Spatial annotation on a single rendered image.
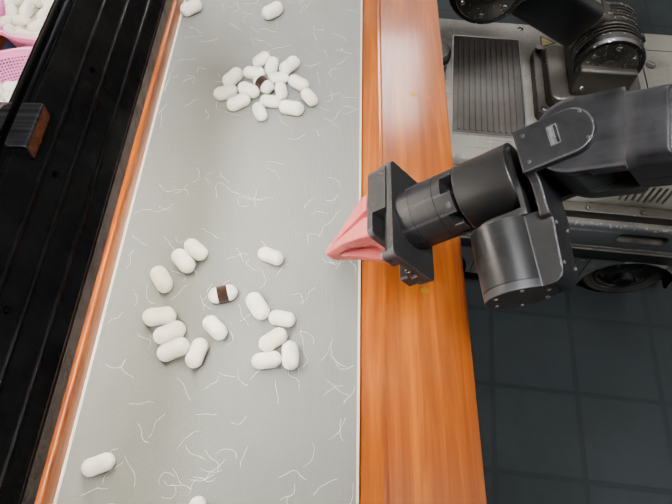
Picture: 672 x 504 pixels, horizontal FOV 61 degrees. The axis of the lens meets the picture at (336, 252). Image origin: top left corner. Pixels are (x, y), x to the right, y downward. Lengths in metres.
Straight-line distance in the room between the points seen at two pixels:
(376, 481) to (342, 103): 0.53
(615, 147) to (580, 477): 1.11
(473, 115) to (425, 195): 0.77
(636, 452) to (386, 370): 0.99
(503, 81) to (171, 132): 0.76
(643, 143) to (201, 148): 0.58
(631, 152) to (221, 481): 0.47
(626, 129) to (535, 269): 0.11
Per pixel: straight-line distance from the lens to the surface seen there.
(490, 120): 1.25
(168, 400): 0.66
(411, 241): 0.51
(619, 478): 1.51
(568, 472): 1.47
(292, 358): 0.63
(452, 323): 0.65
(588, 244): 1.39
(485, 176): 0.47
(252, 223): 0.74
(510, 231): 0.45
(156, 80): 0.91
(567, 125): 0.45
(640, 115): 0.44
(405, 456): 0.60
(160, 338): 0.67
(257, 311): 0.66
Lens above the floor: 1.35
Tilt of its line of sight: 59 degrees down
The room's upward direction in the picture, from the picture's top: straight up
